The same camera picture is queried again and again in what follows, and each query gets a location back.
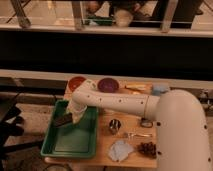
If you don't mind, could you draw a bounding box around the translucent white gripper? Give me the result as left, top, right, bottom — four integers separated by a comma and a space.
68, 107, 86, 124

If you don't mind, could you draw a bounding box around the black rectangular eraser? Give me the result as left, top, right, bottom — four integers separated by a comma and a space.
53, 113, 73, 127

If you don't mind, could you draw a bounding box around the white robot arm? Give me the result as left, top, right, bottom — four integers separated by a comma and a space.
68, 77, 213, 171

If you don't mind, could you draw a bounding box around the green plastic tray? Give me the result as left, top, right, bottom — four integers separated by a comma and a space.
41, 100, 98, 159

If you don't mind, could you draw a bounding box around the red bowl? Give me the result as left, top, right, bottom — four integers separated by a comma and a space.
68, 76, 85, 91

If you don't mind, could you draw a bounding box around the purple bowl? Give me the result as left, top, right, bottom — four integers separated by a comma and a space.
98, 78, 119, 93

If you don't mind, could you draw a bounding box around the metal cup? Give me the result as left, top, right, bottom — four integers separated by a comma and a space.
109, 119, 121, 135

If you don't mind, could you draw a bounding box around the wooden board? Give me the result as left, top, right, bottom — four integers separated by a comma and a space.
44, 78, 174, 169

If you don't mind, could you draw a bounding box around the light blue cloth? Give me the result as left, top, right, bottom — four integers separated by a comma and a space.
108, 140, 134, 162

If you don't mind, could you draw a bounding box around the metal spoon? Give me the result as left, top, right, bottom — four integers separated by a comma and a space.
124, 132, 153, 138

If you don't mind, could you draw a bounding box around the black office chair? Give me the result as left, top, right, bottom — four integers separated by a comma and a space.
0, 96, 43, 171

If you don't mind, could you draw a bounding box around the black tape measure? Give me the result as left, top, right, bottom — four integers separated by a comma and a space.
140, 118, 153, 128

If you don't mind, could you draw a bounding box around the dark grape bunch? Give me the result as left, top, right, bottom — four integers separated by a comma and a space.
138, 142, 156, 158

